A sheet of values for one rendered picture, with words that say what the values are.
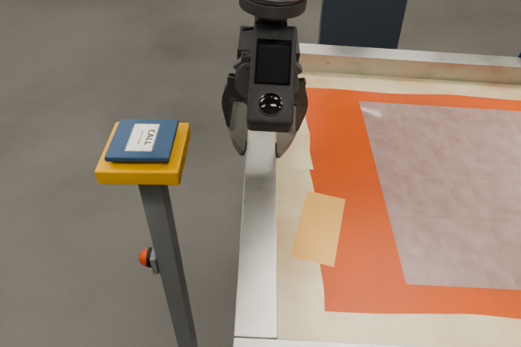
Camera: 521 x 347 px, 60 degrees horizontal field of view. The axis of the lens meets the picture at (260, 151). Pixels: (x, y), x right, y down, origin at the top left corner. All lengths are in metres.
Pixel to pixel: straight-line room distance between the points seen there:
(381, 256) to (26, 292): 1.52
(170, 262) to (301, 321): 0.53
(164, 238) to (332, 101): 0.41
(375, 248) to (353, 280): 0.05
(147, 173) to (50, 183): 1.54
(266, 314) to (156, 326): 1.24
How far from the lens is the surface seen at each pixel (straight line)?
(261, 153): 0.57
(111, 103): 2.64
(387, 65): 0.83
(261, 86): 0.46
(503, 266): 0.59
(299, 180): 0.59
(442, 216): 0.60
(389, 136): 0.70
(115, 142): 0.76
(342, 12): 1.07
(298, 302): 0.48
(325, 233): 0.54
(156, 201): 0.82
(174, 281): 1.01
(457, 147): 0.72
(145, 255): 0.97
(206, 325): 1.63
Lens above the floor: 1.43
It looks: 41 degrees down
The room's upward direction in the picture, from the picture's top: straight up
